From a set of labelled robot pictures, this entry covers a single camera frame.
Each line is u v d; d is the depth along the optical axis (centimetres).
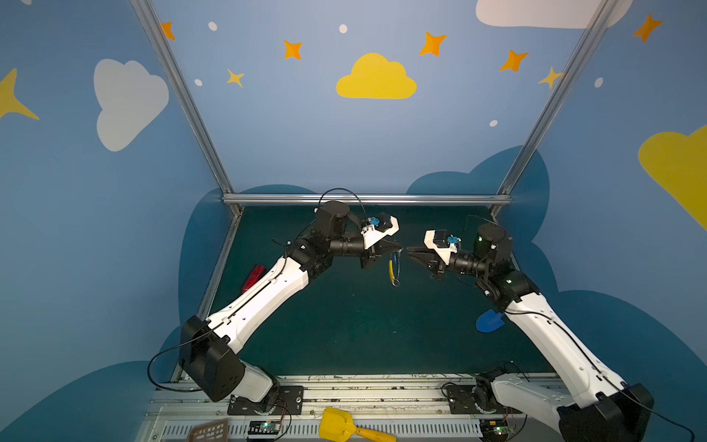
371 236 58
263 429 71
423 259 64
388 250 66
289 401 73
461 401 74
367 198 181
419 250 67
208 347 40
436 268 61
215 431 70
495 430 71
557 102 86
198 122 91
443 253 58
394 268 76
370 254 59
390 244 64
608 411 37
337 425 71
